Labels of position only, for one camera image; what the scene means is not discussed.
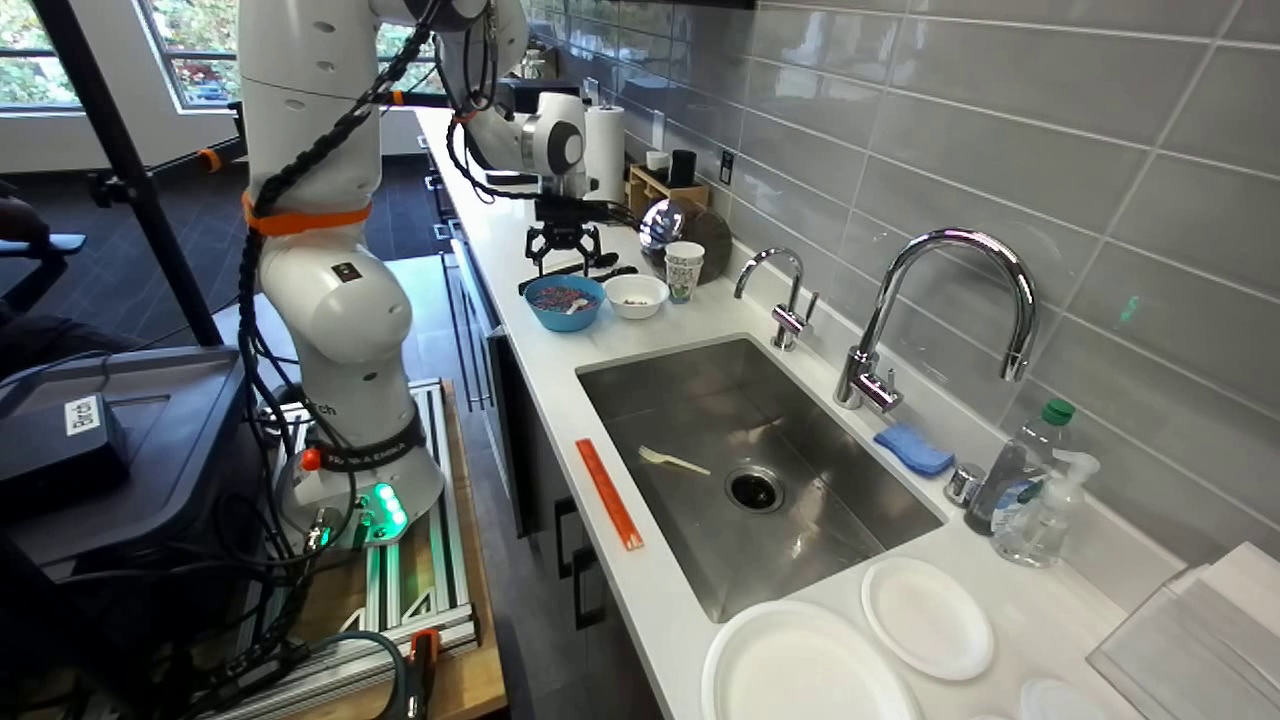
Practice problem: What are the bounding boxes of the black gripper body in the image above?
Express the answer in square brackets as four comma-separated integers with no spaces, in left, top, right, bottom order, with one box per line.
[533,189,614,241]

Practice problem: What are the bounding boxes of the colourful beads in blue bowl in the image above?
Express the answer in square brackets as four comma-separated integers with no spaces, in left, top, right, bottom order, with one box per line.
[533,278,598,321]

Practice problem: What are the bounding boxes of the blue bowl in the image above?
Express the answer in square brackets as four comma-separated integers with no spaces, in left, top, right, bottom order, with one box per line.
[519,273,614,334]

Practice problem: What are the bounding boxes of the white bowl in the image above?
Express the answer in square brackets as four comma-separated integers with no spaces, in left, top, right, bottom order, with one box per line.
[601,273,674,323]

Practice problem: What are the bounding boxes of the wooden counter box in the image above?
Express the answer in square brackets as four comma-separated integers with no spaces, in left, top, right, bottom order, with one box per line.
[621,159,713,224]

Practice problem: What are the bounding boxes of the patterned paper cup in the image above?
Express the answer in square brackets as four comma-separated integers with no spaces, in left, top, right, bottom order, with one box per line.
[660,235,709,306]

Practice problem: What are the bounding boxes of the stainless steel sink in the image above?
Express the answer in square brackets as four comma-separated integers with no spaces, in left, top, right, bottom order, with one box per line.
[571,333,948,629]

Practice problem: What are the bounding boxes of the small chrome faucet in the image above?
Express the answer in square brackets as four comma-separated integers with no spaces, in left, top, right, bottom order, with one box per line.
[731,242,824,357]

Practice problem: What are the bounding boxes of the cream plastic fork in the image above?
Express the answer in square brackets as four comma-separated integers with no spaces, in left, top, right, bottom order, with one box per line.
[636,444,718,483]

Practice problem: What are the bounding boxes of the orange strip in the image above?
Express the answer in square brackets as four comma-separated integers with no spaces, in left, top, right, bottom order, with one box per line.
[571,435,649,556]

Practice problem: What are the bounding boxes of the sink drain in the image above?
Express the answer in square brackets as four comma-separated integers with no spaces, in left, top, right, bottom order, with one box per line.
[727,467,787,517]

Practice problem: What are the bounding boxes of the tall chrome faucet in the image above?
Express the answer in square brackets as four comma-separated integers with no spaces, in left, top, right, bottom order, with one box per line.
[832,224,1044,414]

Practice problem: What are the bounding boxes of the blue sponge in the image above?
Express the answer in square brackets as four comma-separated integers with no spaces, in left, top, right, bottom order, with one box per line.
[874,421,960,480]

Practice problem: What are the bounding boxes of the black tripod pole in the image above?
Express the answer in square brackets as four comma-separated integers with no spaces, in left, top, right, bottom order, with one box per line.
[28,0,224,351]

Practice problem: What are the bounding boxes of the large white plate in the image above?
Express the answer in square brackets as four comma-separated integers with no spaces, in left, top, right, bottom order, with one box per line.
[701,595,921,720]

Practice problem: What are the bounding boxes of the black cart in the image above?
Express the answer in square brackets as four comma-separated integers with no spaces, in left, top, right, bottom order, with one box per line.
[0,343,257,577]

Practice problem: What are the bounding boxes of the soap bottle with green cap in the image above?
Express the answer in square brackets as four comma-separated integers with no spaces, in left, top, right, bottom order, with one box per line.
[960,396,1079,538]

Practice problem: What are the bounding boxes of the small white plate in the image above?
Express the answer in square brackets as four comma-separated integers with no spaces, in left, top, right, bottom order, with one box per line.
[858,552,1002,686]

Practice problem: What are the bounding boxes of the clear plastic bottle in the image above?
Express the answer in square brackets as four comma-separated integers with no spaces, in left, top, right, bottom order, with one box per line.
[991,449,1104,571]

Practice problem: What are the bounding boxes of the white dish rack box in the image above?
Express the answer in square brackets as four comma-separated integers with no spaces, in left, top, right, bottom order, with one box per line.
[1084,536,1280,720]

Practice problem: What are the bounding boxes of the narrow orange strap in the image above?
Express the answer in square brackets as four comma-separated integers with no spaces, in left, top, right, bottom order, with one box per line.
[242,194,376,241]

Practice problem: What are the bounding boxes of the black cable bundle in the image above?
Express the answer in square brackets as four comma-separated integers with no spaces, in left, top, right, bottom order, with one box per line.
[197,0,458,720]

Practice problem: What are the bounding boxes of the aluminium base frame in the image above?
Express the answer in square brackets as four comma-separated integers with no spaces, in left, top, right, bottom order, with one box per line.
[265,377,481,657]

